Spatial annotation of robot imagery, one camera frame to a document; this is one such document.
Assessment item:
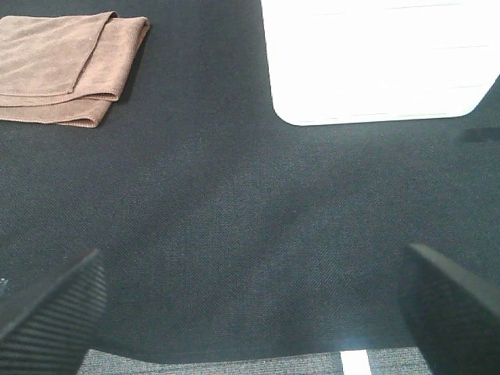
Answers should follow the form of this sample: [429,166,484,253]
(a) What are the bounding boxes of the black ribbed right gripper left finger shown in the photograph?
[1,249,107,374]

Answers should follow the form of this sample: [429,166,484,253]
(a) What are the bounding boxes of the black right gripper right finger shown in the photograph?
[398,244,499,374]

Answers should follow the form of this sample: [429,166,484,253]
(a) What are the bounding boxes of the brown towel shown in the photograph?
[1,11,150,128]

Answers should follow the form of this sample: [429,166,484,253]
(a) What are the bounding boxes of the black fabric table mat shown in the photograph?
[1,1,499,363]

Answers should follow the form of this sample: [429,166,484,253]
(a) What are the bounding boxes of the white folded towel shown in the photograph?
[261,0,499,126]

